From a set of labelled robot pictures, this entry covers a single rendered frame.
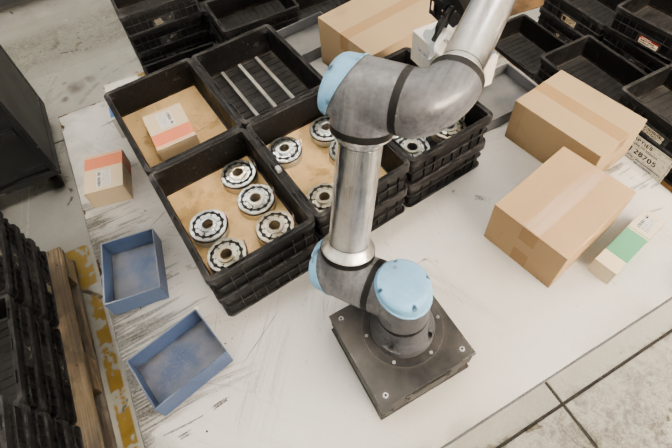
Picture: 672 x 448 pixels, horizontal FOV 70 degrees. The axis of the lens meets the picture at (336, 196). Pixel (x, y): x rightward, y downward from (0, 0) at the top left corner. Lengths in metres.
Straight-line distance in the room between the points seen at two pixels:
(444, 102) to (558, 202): 0.68
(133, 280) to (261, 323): 0.40
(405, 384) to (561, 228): 0.55
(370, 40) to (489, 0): 0.84
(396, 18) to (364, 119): 1.06
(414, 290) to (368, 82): 0.43
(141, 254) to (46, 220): 1.31
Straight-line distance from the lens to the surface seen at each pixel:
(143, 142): 1.63
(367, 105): 0.77
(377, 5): 1.89
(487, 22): 0.89
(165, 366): 1.36
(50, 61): 3.78
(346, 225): 0.93
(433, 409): 1.25
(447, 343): 1.18
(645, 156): 2.24
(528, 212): 1.33
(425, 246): 1.41
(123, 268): 1.53
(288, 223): 1.27
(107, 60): 3.57
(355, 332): 1.18
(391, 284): 0.97
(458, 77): 0.78
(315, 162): 1.42
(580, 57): 2.66
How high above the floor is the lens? 1.91
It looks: 54 degrees down
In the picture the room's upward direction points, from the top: 6 degrees counter-clockwise
